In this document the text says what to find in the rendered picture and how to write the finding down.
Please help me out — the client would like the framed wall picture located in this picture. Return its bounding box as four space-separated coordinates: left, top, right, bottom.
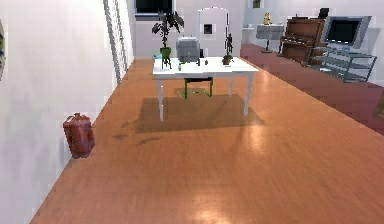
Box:
0 19 7 81

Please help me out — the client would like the grey television set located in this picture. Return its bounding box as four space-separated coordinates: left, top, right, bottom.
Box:
320 15 373 50

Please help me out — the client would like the dark leafy house plant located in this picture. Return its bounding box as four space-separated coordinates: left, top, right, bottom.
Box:
151 10 185 70

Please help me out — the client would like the thin plant in brown pot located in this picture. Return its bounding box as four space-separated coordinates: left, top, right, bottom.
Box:
222 32 235 66

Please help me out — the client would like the glass television stand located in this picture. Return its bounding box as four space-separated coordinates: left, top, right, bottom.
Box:
306 46 378 83

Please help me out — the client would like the grey side table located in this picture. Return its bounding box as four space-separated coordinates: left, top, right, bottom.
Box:
255 23 285 54

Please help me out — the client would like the dark window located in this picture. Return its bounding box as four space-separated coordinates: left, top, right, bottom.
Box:
134 0 176 16

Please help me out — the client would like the green framed chair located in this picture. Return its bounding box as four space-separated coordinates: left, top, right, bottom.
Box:
182 76 214 100

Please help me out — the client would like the white table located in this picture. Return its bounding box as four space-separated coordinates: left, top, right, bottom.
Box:
152 56 260 122

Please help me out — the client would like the white fridge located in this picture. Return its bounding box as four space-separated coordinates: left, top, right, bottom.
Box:
196 7 230 58

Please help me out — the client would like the white room door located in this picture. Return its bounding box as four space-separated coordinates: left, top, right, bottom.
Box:
102 0 129 85

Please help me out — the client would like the brown piano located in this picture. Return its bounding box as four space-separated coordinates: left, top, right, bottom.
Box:
277 16 328 67

